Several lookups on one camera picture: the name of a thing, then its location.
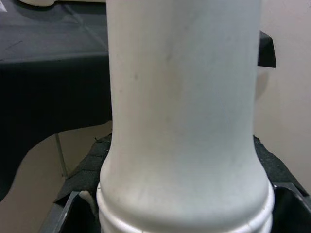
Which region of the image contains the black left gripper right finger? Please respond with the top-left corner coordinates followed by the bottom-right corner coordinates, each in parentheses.
top-left (252, 134), bottom-right (311, 233)

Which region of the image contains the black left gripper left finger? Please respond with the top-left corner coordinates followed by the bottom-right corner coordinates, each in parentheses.
top-left (46, 134), bottom-right (112, 233)

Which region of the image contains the white plastic table leg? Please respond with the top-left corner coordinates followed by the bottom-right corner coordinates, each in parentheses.
top-left (96, 0), bottom-right (275, 233)

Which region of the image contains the grey metal table leg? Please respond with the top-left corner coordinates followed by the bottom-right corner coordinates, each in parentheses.
top-left (55, 132), bottom-right (68, 180)

